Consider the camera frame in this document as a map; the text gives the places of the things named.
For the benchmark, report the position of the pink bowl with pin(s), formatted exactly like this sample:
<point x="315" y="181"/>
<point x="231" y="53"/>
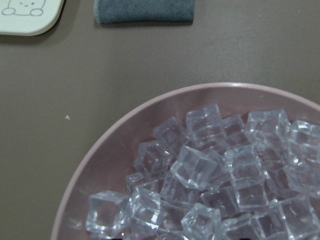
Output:
<point x="111" y="158"/>

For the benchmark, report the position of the grey folded cloth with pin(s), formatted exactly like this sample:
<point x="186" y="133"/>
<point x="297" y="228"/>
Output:
<point x="131" y="11"/>

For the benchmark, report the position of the cream rabbit tray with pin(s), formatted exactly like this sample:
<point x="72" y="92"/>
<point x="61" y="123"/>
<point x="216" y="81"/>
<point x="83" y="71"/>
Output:
<point x="28" y="17"/>

